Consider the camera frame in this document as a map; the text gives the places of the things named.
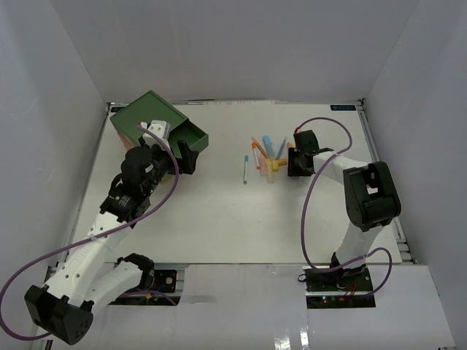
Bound blue highlighter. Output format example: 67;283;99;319
262;135;276;160

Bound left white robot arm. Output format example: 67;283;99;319
25;141;199;345

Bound brown orange pen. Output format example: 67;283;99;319
251;137;269;159

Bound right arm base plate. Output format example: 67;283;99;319
297;268;376;310

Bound blue corner label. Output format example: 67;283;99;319
330;104;356;112

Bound green drawer storage box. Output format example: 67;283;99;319
109;90;209;157

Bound pale yellow highlighter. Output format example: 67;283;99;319
266;160;274;183

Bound orange cap marker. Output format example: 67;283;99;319
252;141;260;170

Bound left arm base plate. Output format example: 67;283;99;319
148;270;177;293

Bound teal cap marker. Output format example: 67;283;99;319
242;155;249;184

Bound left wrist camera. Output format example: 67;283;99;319
138;120;171;142

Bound blue pen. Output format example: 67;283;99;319
275;137;287;160

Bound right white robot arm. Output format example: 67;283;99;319
287;131;401;291

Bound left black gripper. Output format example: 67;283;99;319
139;136;198;195

